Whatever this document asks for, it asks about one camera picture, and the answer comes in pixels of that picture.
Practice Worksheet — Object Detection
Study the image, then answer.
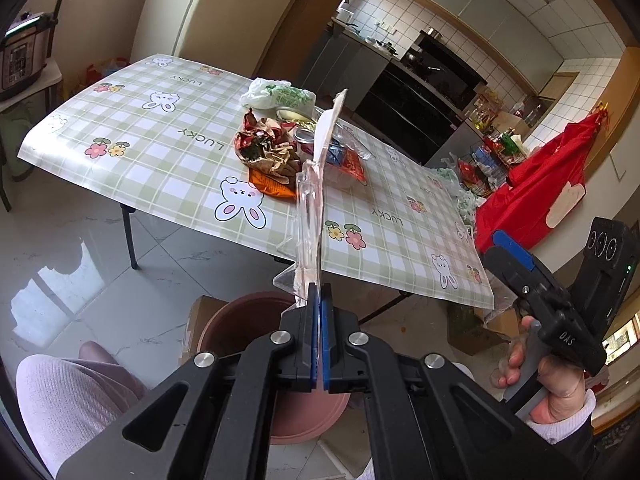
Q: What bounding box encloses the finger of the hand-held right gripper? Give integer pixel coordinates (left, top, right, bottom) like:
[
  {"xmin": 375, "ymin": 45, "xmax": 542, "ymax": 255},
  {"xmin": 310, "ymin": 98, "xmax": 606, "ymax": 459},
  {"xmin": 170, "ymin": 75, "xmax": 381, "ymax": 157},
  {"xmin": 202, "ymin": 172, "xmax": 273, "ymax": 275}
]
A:
[
  {"xmin": 491, "ymin": 230, "xmax": 557, "ymax": 292},
  {"xmin": 481, "ymin": 245, "xmax": 537, "ymax": 317}
]

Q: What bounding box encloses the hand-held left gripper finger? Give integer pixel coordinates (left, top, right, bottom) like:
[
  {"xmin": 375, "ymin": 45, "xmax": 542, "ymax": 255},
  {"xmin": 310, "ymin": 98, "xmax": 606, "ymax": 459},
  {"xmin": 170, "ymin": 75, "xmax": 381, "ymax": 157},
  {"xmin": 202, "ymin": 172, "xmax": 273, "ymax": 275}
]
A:
[
  {"xmin": 318, "ymin": 285, "xmax": 597, "ymax": 480},
  {"xmin": 56, "ymin": 282, "xmax": 321, "ymax": 480}
]

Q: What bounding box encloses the pink plastic bin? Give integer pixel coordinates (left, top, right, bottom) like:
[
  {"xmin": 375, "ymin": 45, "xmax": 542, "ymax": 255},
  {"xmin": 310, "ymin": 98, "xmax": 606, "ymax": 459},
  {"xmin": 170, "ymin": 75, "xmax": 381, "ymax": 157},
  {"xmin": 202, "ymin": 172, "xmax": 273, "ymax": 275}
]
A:
[{"xmin": 199, "ymin": 291, "xmax": 352, "ymax": 445}]

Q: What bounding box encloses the clear plastic blister pack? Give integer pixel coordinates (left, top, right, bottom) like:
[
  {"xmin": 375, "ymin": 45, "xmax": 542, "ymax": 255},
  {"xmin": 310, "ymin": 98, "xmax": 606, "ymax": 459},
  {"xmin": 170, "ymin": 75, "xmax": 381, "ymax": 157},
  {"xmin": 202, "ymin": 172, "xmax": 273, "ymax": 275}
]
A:
[{"xmin": 272, "ymin": 89, "xmax": 351, "ymax": 308}]

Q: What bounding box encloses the person's right forearm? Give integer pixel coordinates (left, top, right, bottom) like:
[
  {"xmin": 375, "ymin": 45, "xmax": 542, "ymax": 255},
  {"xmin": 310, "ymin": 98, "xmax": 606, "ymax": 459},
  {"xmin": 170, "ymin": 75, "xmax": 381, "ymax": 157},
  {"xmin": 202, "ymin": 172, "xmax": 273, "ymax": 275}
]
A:
[{"xmin": 522, "ymin": 390, "xmax": 601, "ymax": 471}]

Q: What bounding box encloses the person's right hand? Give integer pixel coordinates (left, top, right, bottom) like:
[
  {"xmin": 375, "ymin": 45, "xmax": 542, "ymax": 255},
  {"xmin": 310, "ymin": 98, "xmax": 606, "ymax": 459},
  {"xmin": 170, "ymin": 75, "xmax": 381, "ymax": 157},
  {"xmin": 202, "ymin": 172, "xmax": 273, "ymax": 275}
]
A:
[{"xmin": 492, "ymin": 314, "xmax": 588, "ymax": 426}]

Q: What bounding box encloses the cardboard box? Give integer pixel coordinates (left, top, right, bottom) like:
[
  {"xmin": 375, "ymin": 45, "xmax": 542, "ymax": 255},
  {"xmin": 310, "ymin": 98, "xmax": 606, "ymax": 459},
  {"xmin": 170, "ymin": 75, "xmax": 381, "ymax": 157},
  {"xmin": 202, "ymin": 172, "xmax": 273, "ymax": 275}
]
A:
[
  {"xmin": 182, "ymin": 296, "xmax": 227, "ymax": 357},
  {"xmin": 446, "ymin": 304, "xmax": 522, "ymax": 357}
]

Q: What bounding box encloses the red cloth bag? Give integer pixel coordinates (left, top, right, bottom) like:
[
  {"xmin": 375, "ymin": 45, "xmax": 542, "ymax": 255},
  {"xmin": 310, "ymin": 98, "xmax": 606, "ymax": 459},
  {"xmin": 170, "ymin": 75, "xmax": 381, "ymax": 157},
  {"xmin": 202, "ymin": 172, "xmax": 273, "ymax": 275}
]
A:
[{"xmin": 475, "ymin": 110, "xmax": 609, "ymax": 252}]

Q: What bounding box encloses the black table leg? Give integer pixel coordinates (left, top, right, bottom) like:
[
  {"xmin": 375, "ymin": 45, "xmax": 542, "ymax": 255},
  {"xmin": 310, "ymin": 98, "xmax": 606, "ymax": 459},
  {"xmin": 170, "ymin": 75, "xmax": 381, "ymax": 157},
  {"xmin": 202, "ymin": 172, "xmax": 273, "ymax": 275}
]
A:
[
  {"xmin": 120, "ymin": 205, "xmax": 142, "ymax": 269},
  {"xmin": 359, "ymin": 291, "xmax": 407, "ymax": 324}
]

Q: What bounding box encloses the white green-print plastic bag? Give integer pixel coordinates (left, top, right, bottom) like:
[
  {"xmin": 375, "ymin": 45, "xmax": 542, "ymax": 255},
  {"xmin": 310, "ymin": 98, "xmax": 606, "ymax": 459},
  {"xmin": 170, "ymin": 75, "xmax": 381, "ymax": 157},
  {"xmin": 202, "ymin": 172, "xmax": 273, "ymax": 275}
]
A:
[
  {"xmin": 425, "ymin": 165, "xmax": 482, "ymax": 231},
  {"xmin": 240, "ymin": 78, "xmax": 318, "ymax": 113}
]

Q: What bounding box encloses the orange snack wrapper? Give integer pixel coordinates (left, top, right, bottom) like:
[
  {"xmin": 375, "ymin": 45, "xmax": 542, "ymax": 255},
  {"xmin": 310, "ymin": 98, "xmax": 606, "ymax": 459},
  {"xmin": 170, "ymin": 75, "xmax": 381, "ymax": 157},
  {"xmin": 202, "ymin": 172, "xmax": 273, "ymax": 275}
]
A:
[{"xmin": 247, "ymin": 167, "xmax": 299, "ymax": 204}]

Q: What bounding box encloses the black integrated stove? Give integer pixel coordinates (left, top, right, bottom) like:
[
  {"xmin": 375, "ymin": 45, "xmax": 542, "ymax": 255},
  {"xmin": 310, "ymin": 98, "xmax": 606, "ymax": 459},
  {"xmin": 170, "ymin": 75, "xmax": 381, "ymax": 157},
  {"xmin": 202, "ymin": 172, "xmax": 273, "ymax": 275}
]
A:
[{"xmin": 356, "ymin": 30, "xmax": 490, "ymax": 163}]

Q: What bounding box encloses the red blue snack packet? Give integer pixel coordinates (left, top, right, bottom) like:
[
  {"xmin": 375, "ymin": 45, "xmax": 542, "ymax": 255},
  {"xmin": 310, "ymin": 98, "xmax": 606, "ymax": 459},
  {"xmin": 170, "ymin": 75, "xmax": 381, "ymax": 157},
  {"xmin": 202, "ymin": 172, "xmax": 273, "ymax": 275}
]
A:
[{"xmin": 325, "ymin": 140, "xmax": 369, "ymax": 187}]

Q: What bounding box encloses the red tin can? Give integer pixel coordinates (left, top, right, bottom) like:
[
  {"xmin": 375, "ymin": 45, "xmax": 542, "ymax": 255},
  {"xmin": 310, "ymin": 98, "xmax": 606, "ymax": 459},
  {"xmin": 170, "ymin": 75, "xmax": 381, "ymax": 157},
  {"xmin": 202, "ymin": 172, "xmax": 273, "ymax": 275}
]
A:
[{"xmin": 294, "ymin": 127, "xmax": 319, "ymax": 161}]

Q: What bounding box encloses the crumpled red-brown snack wrapper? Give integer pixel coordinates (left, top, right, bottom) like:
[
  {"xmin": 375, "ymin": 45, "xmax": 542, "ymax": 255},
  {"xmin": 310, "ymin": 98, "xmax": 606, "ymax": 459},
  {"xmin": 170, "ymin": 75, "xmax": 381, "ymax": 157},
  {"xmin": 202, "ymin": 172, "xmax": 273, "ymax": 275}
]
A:
[{"xmin": 235, "ymin": 110, "xmax": 308, "ymax": 181}]

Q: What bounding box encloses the checked bear-print tablecloth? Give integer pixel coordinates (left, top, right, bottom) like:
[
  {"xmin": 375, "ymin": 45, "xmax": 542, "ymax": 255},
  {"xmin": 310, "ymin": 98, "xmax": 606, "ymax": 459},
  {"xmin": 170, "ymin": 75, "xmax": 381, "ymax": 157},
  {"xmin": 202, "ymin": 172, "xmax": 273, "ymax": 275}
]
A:
[{"xmin": 17, "ymin": 54, "xmax": 496, "ymax": 311}]

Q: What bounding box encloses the grey kitchen counter cabinet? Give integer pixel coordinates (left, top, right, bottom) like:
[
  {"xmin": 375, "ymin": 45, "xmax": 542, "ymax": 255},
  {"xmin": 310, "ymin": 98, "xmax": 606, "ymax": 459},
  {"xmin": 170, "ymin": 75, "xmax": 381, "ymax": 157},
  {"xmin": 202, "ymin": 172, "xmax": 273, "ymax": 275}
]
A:
[{"xmin": 300, "ymin": 27, "xmax": 401, "ymax": 111}]

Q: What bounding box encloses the person's leg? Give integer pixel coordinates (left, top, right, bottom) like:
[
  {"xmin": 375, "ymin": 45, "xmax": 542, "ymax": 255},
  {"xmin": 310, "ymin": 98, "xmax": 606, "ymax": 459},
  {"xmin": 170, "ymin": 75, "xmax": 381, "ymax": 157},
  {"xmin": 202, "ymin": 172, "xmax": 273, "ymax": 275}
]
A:
[{"xmin": 15, "ymin": 340, "xmax": 151, "ymax": 479}]

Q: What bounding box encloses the beige refrigerator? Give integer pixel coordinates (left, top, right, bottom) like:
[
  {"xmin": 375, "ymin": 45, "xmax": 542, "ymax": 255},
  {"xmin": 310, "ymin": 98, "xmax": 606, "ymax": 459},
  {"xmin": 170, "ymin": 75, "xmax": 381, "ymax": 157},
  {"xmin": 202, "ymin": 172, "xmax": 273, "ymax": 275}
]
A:
[{"xmin": 132, "ymin": 0, "xmax": 321, "ymax": 91}]

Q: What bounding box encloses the red patterned bag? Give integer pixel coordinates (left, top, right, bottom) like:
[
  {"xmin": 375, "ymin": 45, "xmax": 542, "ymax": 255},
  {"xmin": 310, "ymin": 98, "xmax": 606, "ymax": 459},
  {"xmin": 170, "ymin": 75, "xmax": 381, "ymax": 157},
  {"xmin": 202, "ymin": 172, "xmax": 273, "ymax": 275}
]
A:
[{"xmin": 75, "ymin": 57, "xmax": 133, "ymax": 92}]

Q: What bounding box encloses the white side table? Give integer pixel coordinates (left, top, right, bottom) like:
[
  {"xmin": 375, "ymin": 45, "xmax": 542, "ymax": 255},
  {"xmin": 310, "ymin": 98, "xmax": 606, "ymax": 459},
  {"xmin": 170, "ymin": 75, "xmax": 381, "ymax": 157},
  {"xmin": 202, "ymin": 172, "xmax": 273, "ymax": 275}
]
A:
[{"xmin": 0, "ymin": 57, "xmax": 66, "ymax": 211}]

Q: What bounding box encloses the silver pressure cooker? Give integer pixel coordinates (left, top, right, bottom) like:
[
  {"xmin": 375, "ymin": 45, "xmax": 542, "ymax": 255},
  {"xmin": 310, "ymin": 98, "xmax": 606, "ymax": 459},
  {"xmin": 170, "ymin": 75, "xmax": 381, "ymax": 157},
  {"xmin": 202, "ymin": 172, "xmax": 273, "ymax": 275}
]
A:
[{"xmin": 0, "ymin": 10, "xmax": 54, "ymax": 102}]

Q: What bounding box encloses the dark wooden plank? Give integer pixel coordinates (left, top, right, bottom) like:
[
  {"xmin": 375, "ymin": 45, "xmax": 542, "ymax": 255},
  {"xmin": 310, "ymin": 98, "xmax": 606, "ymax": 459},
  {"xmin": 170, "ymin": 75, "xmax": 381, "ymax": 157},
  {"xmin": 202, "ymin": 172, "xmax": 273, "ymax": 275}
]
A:
[{"xmin": 50, "ymin": 0, "xmax": 74, "ymax": 61}]

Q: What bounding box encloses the black wire condiment rack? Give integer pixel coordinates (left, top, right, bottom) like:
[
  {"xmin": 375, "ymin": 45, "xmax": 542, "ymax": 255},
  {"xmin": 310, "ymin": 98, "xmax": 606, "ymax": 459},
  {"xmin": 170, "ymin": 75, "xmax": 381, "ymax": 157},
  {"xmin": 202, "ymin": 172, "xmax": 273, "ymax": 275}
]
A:
[{"xmin": 460, "ymin": 130, "xmax": 531, "ymax": 197}]

